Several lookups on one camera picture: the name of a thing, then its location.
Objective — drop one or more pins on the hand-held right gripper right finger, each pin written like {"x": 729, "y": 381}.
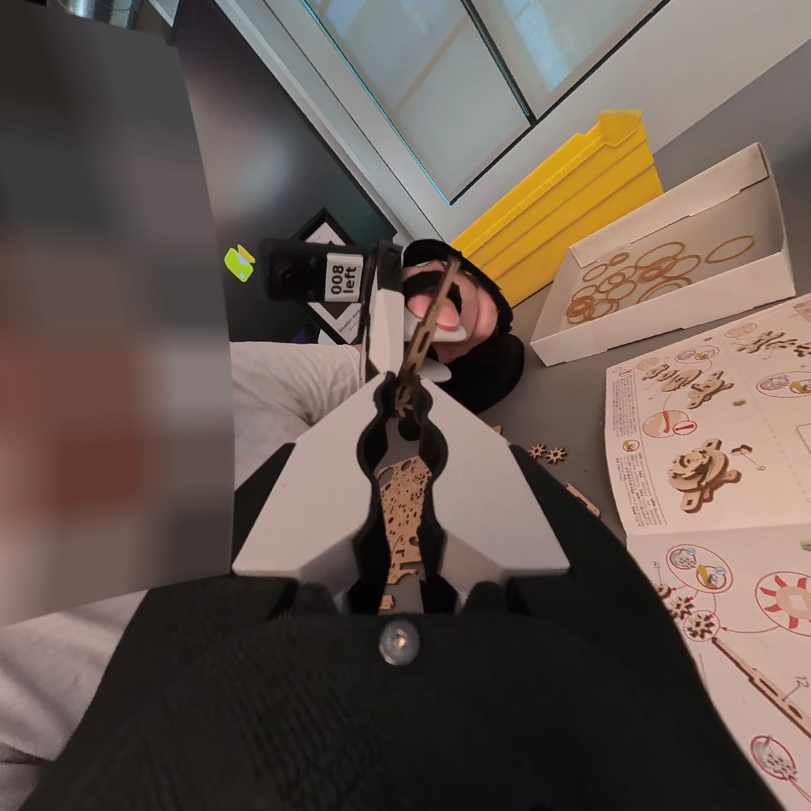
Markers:
{"x": 500, "y": 507}

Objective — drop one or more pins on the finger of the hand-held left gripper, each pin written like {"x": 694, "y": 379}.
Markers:
{"x": 388, "y": 329}

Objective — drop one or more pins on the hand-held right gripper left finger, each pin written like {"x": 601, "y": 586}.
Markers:
{"x": 304, "y": 507}

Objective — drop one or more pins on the long slotted wooden strip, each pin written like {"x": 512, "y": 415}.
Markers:
{"x": 431, "y": 317}

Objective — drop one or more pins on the wooden gear wheel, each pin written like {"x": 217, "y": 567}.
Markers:
{"x": 404, "y": 399}

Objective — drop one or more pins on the laser-cut wooden parts sheet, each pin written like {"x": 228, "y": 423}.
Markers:
{"x": 389, "y": 507}

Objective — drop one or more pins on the person's left hand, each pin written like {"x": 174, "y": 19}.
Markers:
{"x": 481, "y": 317}

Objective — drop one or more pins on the yellow-green tag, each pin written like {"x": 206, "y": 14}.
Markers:
{"x": 239, "y": 263}

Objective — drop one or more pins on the wooden scrap piece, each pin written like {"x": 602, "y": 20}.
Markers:
{"x": 583, "y": 500}

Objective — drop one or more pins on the pile of rubber bands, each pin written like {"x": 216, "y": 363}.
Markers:
{"x": 586, "y": 308}

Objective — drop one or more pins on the yellow plastic bin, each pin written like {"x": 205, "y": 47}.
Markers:
{"x": 570, "y": 209}

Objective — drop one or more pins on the large glass window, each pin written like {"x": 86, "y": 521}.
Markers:
{"x": 443, "y": 95}

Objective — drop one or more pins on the white cardboard tray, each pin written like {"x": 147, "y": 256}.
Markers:
{"x": 665, "y": 323}

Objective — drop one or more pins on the illustrated instruction booklet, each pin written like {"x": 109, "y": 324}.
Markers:
{"x": 747, "y": 507}

